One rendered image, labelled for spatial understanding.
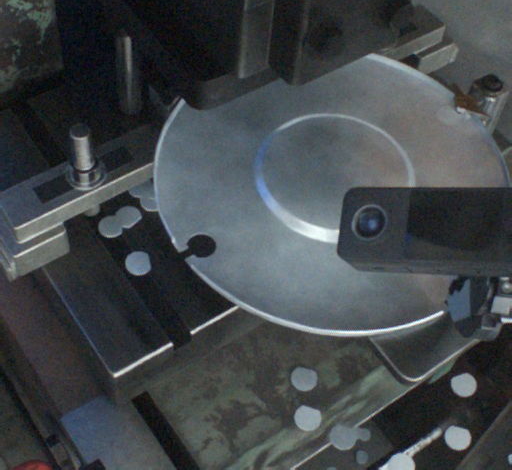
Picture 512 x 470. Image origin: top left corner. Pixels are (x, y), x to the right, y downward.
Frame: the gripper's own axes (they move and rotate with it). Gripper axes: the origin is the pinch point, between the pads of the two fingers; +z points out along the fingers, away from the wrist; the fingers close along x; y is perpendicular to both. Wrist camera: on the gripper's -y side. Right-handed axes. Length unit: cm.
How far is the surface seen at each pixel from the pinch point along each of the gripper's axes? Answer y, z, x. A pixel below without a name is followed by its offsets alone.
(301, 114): -12.7, 6.5, 15.0
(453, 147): 0.4, 6.2, 14.1
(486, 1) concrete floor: 30, 120, 104
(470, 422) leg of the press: 17, 55, -4
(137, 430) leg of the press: -22.1, 11.8, -12.6
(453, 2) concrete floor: 22, 119, 102
